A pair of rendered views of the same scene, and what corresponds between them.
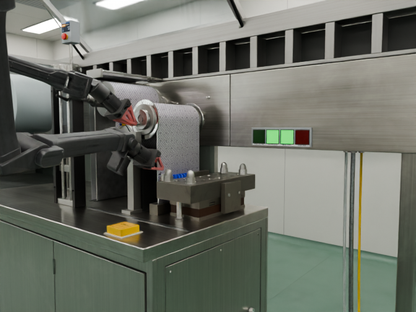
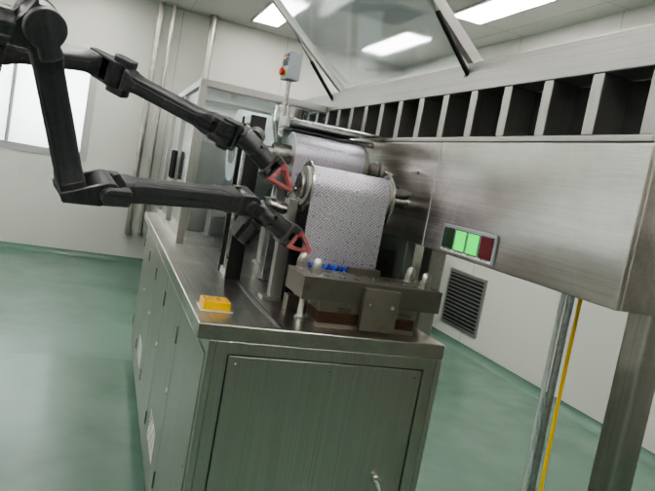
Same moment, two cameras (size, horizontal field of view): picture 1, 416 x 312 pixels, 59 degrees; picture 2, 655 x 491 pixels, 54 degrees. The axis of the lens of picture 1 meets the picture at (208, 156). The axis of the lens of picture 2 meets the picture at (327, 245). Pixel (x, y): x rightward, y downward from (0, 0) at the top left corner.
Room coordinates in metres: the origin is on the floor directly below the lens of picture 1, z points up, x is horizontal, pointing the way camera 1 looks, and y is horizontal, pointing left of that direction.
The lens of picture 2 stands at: (-0.15, -0.80, 1.27)
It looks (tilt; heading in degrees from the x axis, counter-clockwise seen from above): 6 degrees down; 31
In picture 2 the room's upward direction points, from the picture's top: 10 degrees clockwise
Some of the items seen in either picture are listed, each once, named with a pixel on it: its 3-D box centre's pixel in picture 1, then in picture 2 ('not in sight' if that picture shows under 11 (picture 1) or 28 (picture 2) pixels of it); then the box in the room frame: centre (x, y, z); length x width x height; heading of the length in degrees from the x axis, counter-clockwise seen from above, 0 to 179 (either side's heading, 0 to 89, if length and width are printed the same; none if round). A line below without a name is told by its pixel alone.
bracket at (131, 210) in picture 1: (130, 172); (277, 248); (1.37, 0.29, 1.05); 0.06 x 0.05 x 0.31; 141
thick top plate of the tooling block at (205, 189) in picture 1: (209, 185); (363, 288); (1.39, -0.01, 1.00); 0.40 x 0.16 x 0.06; 141
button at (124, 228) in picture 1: (123, 229); (214, 303); (1.10, 0.26, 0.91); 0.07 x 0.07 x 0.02; 51
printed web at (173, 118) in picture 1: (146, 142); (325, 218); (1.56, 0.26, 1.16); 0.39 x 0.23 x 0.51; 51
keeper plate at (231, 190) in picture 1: (231, 196); (379, 310); (1.35, -0.09, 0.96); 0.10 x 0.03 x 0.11; 141
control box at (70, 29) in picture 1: (69, 32); (289, 66); (1.75, 0.64, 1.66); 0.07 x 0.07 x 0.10; 59
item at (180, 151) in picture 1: (179, 156); (342, 243); (1.44, 0.11, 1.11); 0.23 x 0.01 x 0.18; 141
